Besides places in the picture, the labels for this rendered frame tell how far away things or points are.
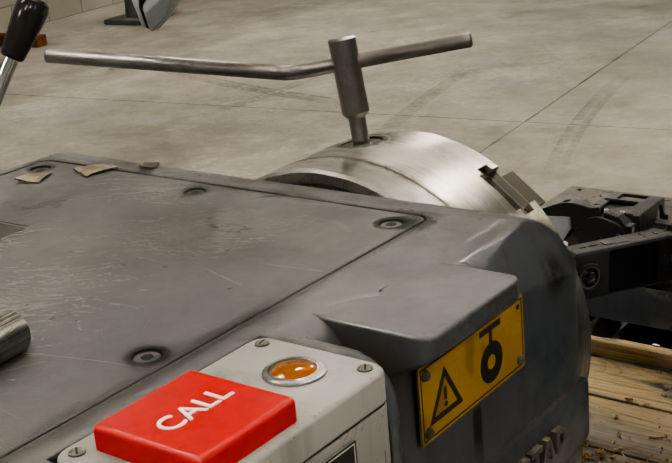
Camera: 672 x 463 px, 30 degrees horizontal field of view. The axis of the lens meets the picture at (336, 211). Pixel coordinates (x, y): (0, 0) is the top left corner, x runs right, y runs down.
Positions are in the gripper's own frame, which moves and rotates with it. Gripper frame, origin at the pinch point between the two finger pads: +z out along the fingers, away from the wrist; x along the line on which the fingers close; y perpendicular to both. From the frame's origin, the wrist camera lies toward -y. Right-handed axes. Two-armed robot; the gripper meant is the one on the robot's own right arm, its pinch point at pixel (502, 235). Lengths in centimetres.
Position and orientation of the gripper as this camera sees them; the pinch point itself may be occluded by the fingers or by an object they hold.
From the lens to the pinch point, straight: 124.9
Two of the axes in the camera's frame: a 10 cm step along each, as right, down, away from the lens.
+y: 5.9, -3.0, 7.5
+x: -0.8, -9.5, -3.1
